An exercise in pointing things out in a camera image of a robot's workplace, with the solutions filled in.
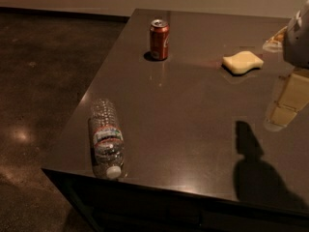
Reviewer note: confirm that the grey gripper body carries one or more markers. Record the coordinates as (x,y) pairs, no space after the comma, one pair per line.
(297,42)

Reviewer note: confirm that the clear plastic water bottle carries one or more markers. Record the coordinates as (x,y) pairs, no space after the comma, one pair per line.
(107,138)

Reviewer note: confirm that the red coke can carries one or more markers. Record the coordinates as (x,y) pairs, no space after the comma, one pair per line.
(159,39)

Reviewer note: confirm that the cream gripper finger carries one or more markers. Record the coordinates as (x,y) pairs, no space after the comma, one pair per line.
(291,95)
(275,43)

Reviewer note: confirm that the yellow sponge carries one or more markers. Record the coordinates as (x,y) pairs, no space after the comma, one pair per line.
(242,62)

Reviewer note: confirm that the dark table cabinet base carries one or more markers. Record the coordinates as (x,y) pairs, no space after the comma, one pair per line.
(110,206)

